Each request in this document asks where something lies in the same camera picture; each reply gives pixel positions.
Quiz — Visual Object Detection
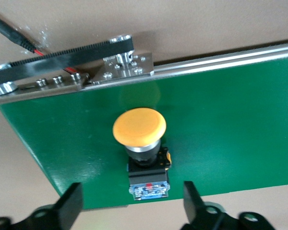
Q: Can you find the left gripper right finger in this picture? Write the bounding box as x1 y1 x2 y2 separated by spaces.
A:
182 181 228 230

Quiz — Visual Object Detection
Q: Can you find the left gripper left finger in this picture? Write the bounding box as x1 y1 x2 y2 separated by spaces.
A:
26 182 84 230

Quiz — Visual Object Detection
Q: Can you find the yellow mushroom push button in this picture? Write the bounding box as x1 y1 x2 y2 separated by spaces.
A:
112 107 172 201

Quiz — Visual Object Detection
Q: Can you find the green conveyor belt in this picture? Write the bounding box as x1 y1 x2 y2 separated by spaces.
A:
0 34 288 211

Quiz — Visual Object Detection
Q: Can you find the red black power cable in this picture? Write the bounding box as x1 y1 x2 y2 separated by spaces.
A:
0 11 79 74

